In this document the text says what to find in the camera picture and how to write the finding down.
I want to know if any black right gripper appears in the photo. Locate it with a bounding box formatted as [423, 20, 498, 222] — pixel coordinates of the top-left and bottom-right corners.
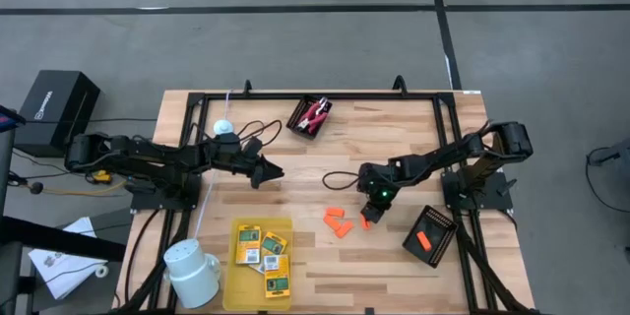
[355, 159, 409, 225]

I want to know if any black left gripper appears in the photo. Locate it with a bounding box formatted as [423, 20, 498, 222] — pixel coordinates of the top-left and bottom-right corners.
[211, 131, 286, 190]

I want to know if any pink-handled hole puncher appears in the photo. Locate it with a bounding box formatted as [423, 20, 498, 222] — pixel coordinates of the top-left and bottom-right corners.
[296, 98, 327, 130]
[303, 107, 330, 136]

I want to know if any black mesh basket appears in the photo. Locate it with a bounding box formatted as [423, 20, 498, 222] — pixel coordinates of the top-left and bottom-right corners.
[402, 204, 461, 270]
[284, 93, 335, 140]

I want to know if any white round puck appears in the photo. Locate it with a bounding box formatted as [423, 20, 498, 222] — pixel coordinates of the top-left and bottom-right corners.
[213, 117, 236, 138]

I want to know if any white cylindrical device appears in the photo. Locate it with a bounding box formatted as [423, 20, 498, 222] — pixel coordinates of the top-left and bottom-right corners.
[162, 236, 223, 309]

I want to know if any yellow translucent plastic bin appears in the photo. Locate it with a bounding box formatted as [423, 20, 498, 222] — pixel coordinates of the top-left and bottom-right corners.
[222, 216, 295, 312]

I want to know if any black metal beam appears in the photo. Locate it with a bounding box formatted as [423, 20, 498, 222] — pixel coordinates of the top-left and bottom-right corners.
[0, 215, 128, 263]

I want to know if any black cardboard box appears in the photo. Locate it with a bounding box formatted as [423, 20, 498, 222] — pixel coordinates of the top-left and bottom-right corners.
[13, 69, 102, 159]

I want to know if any white paper sheet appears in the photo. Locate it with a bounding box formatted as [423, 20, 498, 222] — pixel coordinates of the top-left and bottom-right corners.
[28, 216, 109, 301]

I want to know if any dark grey floor stand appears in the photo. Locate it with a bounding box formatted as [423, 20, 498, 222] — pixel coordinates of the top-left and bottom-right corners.
[587, 137, 630, 167]

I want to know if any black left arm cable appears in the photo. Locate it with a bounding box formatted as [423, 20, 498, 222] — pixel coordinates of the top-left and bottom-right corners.
[235, 118, 284, 147]

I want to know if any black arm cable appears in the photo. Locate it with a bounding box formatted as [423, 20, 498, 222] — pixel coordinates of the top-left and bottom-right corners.
[235, 118, 284, 147]
[322, 170, 361, 192]

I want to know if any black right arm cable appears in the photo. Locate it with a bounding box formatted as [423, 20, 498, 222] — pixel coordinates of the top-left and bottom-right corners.
[322, 170, 361, 192]

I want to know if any white cable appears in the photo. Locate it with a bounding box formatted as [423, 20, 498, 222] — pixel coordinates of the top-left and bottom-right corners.
[194, 89, 233, 240]

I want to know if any black metal table frame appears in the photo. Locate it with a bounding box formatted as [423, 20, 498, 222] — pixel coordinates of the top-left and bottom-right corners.
[111, 89, 542, 315]

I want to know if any yellow cable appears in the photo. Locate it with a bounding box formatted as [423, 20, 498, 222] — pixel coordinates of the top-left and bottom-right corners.
[42, 178, 128, 197]

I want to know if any black floor cable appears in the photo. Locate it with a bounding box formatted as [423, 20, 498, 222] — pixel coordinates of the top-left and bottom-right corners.
[584, 145, 630, 216]

